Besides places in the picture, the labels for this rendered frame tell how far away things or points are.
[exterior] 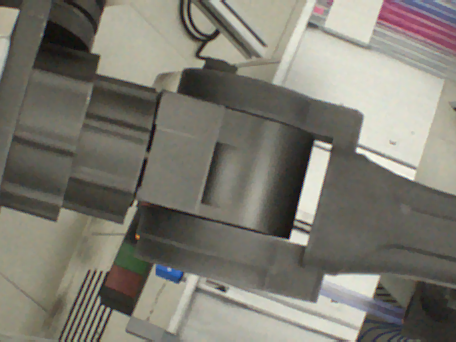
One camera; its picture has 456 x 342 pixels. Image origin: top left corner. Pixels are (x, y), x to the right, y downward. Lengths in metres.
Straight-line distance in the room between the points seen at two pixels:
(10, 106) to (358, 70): 0.98
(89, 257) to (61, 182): 1.48
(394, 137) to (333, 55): 0.13
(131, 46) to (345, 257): 1.72
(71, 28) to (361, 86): 0.94
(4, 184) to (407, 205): 0.20
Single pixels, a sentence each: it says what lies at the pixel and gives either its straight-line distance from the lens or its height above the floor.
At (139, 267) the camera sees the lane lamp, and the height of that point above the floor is 0.66.
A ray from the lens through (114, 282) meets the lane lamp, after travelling 1.38.
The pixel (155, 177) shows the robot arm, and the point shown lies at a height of 1.25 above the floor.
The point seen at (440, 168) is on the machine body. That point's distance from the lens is 1.96.
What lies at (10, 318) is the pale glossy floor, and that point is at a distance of 2.09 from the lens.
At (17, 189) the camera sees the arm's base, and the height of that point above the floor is 1.20.
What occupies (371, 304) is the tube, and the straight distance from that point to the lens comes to 1.27.
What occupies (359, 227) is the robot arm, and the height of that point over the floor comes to 1.31.
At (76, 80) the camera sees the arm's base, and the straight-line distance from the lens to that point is 0.58.
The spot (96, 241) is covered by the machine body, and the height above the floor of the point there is 0.11.
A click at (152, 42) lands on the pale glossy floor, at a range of 2.35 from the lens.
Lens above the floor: 1.67
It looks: 42 degrees down
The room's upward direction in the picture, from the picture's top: 87 degrees clockwise
